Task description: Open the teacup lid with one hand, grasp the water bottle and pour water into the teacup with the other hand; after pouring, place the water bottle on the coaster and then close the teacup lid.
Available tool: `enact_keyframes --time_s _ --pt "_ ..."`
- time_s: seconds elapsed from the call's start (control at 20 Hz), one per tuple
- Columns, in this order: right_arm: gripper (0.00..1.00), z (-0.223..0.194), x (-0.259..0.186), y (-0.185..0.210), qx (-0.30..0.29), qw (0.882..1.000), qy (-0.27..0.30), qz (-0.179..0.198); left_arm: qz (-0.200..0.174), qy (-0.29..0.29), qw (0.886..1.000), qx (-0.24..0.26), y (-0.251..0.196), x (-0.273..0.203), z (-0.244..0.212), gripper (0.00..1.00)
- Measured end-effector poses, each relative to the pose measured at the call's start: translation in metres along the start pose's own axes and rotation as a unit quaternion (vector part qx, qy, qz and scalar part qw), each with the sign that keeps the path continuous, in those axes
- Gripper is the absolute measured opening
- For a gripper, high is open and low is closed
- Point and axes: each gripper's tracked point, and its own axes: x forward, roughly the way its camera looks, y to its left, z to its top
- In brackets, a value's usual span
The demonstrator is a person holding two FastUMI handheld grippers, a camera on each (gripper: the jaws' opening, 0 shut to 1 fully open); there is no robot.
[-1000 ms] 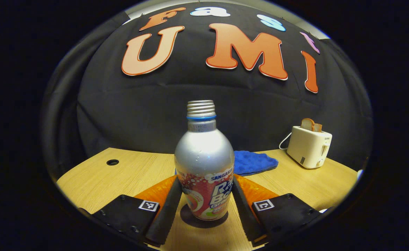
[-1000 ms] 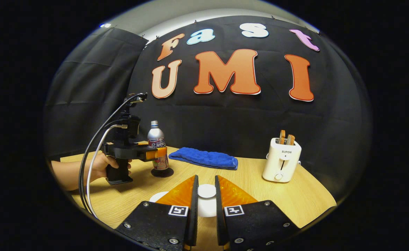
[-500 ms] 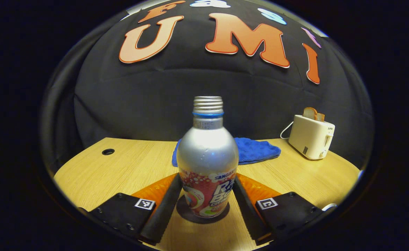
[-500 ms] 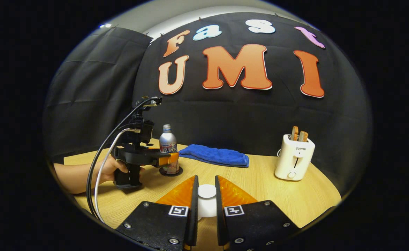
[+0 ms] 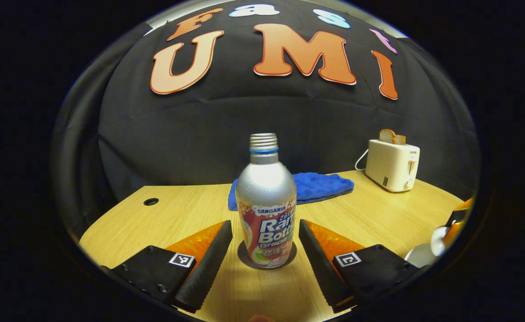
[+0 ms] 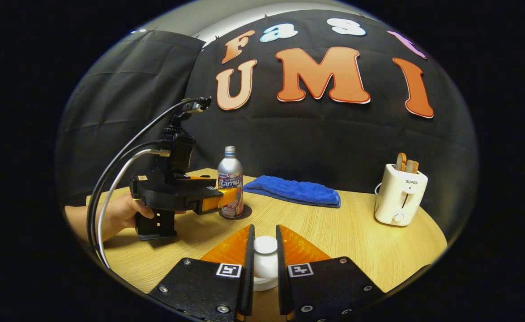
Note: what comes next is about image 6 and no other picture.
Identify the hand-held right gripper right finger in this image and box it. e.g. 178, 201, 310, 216
276, 225, 386, 322

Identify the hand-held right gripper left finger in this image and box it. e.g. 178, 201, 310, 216
148, 225, 256, 322

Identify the silver water bottle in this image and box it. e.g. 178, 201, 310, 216
218, 146, 245, 219

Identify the dark round coaster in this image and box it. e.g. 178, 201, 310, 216
218, 203, 253, 220

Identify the white teacup lid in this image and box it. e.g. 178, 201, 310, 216
253, 236, 279, 280

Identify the blue towel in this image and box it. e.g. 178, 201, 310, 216
243, 175, 341, 208

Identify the black backdrop cloth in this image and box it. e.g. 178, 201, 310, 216
55, 10, 480, 242

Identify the white toaster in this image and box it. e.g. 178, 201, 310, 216
374, 163, 428, 226

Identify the grey cable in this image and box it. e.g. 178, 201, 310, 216
97, 149, 171, 269

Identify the black cable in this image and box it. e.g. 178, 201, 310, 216
86, 99, 191, 251

